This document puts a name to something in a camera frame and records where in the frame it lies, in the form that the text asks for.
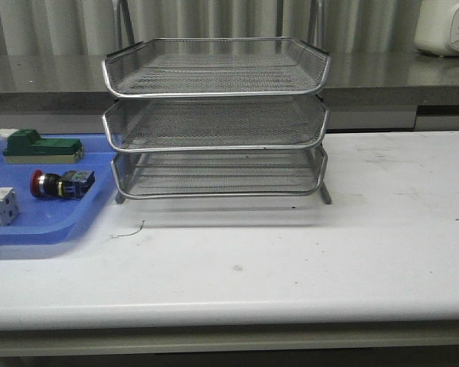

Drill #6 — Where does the silver mesh bottom tray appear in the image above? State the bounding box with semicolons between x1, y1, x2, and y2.
111;146;328;200

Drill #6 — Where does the red emergency stop button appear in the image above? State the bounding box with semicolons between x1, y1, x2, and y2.
30;170;95;200

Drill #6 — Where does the blue plastic tray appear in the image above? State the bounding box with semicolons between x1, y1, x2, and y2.
0;134;115;245

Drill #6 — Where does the silver mesh top tray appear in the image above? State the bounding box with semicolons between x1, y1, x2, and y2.
102;37;330;99

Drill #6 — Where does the thin wire scrap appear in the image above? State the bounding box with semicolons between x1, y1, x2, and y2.
110;220;145;239

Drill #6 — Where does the grey stone counter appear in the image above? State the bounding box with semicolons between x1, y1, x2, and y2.
0;52;459;133

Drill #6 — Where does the silver metal rack frame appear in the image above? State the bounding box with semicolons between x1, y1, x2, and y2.
112;0;332;205

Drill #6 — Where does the white appliance on counter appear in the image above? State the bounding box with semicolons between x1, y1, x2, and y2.
414;0;459;57

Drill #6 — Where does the green electrical module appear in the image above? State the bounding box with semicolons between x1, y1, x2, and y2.
0;128;84;164

